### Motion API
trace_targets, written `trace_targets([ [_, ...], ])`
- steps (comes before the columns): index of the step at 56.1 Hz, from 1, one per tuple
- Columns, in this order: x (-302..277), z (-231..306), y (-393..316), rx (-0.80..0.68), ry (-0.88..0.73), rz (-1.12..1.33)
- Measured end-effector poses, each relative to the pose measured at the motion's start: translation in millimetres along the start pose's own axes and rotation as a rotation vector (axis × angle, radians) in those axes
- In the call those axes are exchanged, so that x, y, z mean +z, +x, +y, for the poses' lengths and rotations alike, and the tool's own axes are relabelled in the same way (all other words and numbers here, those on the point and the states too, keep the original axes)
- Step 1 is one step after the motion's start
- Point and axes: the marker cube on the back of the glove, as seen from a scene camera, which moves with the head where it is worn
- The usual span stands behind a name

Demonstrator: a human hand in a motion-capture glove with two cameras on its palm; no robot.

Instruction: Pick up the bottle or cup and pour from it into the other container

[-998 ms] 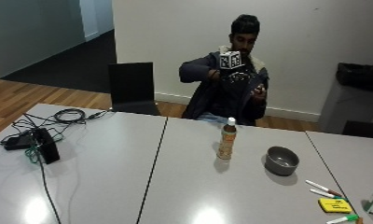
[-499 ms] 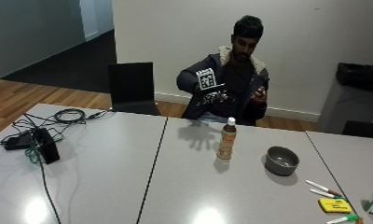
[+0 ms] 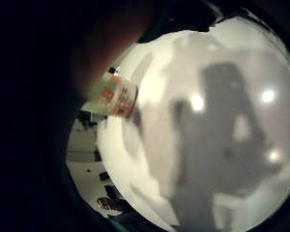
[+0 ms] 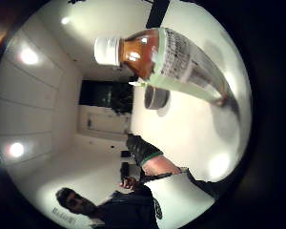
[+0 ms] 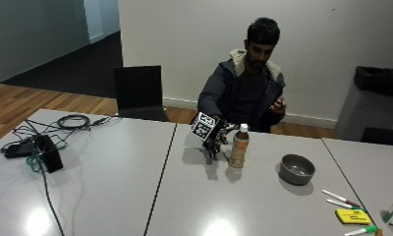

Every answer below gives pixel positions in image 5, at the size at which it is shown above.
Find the brown bottle with white cap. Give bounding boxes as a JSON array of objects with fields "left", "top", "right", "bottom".
[{"left": 227, "top": 123, "right": 251, "bottom": 169}]

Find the white marker cube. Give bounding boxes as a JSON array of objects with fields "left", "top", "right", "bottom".
[{"left": 190, "top": 111, "right": 218, "bottom": 142}]

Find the the person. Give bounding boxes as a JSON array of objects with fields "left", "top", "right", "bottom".
[{"left": 195, "top": 17, "right": 287, "bottom": 134}]

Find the grey bowl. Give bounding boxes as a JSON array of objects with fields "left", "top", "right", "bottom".
[{"left": 276, "top": 153, "right": 316, "bottom": 186}]

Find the grey cabinet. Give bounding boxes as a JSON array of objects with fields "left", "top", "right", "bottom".
[{"left": 334, "top": 83, "right": 393, "bottom": 143}]

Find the black office chair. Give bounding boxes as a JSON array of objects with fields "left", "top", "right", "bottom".
[{"left": 113, "top": 65, "right": 170, "bottom": 123}]

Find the black bag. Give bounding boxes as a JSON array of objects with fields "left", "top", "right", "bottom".
[{"left": 352, "top": 65, "right": 393, "bottom": 98}]

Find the dark chair back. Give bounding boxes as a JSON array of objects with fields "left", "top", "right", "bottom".
[{"left": 359, "top": 126, "right": 393, "bottom": 148}]

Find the red tipped white marker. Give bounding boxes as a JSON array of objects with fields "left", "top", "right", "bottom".
[{"left": 320, "top": 189, "right": 361, "bottom": 208}]

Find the green tipped white marker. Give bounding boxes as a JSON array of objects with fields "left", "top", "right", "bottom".
[{"left": 326, "top": 199, "right": 365, "bottom": 212}]

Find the black electronics box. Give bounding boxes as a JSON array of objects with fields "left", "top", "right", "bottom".
[{"left": 33, "top": 134, "right": 64, "bottom": 174}]

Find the yellow sponge eraser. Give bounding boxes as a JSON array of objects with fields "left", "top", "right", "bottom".
[{"left": 334, "top": 207, "right": 372, "bottom": 226}]

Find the green capped white marker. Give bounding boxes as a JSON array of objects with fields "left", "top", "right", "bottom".
[{"left": 343, "top": 225, "right": 379, "bottom": 236}]

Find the black power adapter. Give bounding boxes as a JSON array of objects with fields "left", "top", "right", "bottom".
[{"left": 2, "top": 142, "right": 37, "bottom": 159}]

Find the coiled black cable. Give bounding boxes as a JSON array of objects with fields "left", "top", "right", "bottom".
[{"left": 54, "top": 114, "right": 91, "bottom": 131}]

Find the long black cable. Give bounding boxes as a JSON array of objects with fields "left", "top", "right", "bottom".
[{"left": 24, "top": 119, "right": 68, "bottom": 236}]

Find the green cable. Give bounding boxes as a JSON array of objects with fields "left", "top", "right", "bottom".
[{"left": 25, "top": 144, "right": 46, "bottom": 173}]

